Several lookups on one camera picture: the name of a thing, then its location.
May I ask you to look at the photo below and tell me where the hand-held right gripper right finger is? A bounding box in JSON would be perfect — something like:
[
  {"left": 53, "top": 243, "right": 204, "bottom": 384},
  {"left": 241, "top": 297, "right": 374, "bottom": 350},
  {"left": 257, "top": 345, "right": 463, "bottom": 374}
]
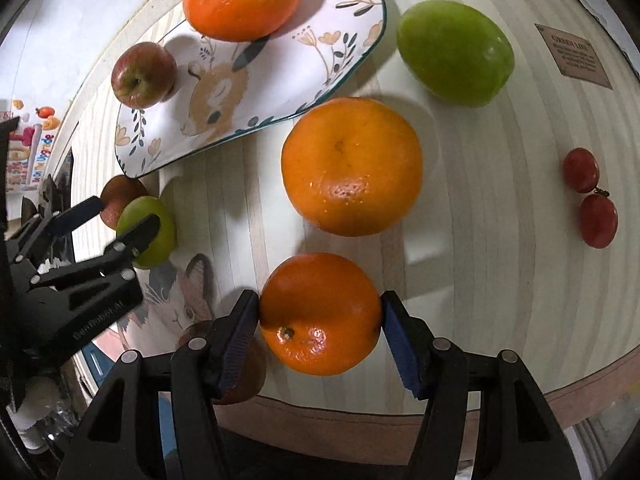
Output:
[{"left": 381, "top": 290, "right": 596, "bottom": 480}]

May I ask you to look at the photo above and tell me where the small orange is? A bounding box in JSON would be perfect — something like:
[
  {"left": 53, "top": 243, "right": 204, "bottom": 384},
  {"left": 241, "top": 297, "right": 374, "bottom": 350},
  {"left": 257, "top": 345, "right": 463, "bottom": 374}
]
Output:
[{"left": 259, "top": 252, "right": 383, "bottom": 377}]

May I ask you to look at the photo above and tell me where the small green apple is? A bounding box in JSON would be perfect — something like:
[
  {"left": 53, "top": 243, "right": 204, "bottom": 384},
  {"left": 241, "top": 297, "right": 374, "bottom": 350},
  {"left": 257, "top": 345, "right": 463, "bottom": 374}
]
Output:
[{"left": 116, "top": 196, "right": 177, "bottom": 269}]

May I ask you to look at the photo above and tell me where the white floral deer plate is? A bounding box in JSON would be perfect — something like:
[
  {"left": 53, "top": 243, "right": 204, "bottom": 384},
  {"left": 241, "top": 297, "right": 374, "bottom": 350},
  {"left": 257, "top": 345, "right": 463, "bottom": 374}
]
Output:
[{"left": 114, "top": 0, "right": 390, "bottom": 179}]

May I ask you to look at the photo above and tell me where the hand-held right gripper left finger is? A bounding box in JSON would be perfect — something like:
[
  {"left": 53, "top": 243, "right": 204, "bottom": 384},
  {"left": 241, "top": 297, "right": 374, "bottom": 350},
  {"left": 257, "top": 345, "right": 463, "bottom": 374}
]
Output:
[{"left": 55, "top": 289, "right": 261, "bottom": 480}]

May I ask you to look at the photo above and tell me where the striped cat print tablecloth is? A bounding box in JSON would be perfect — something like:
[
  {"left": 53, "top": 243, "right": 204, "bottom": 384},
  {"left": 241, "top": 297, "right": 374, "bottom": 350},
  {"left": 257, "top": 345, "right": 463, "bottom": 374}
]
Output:
[{"left": 75, "top": 0, "right": 640, "bottom": 456}]

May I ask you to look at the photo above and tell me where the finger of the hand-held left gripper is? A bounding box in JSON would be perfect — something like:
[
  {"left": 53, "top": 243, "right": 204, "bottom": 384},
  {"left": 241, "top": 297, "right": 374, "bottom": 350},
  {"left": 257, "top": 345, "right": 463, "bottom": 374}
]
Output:
[
  {"left": 30, "top": 213, "right": 162, "bottom": 291},
  {"left": 7, "top": 196, "right": 104, "bottom": 286}
]

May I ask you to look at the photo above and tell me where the brown round fruit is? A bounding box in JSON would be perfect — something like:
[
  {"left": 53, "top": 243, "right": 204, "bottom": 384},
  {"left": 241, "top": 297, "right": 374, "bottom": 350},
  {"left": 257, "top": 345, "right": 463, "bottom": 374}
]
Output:
[
  {"left": 177, "top": 321, "right": 268, "bottom": 406},
  {"left": 99, "top": 175, "right": 150, "bottom": 231}
]

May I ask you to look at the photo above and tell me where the large green apple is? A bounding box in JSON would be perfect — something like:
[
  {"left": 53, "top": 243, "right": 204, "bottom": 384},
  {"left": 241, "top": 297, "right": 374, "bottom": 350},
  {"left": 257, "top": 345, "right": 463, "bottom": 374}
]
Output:
[{"left": 396, "top": 0, "right": 516, "bottom": 108}]

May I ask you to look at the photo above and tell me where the large orange with stem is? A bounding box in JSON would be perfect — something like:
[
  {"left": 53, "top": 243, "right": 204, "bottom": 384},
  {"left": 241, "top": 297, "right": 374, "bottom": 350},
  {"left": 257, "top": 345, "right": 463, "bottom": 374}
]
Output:
[{"left": 182, "top": 0, "right": 304, "bottom": 42}]

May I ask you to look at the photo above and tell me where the red apple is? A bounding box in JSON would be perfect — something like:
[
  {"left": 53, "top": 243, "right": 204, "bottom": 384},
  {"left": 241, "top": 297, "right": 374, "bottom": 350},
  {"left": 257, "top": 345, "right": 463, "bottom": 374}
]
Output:
[{"left": 111, "top": 42, "right": 178, "bottom": 110}]

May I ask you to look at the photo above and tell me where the colourful wall sticker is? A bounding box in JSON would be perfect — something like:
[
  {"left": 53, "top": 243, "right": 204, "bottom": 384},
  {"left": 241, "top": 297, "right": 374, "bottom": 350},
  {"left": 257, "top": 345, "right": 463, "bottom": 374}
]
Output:
[{"left": 0, "top": 97, "right": 61, "bottom": 193}]

